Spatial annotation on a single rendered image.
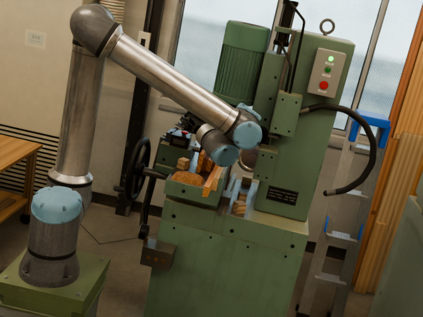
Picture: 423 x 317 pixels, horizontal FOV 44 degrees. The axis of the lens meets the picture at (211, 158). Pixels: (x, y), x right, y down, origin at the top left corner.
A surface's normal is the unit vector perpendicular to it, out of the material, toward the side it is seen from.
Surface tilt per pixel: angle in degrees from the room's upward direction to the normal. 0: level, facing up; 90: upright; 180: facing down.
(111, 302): 0
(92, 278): 1
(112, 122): 90
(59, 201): 5
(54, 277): 70
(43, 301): 90
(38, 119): 90
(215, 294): 90
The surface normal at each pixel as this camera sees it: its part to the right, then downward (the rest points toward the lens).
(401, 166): -0.11, 0.23
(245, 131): 0.12, 0.36
